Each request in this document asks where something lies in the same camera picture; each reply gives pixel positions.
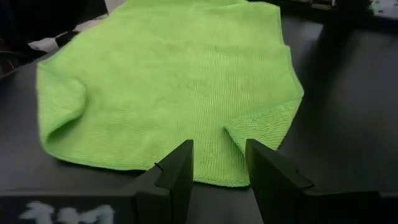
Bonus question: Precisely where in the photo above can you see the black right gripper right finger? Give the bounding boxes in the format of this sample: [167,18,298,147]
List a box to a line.
[244,139,398,224]

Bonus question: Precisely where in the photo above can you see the green microfiber towel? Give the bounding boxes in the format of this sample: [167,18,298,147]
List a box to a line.
[36,0,305,188]

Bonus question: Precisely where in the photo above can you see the person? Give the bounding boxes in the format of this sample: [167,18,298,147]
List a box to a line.
[0,0,108,54]

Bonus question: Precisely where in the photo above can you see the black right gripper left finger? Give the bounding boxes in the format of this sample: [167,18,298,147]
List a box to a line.
[0,139,195,224]

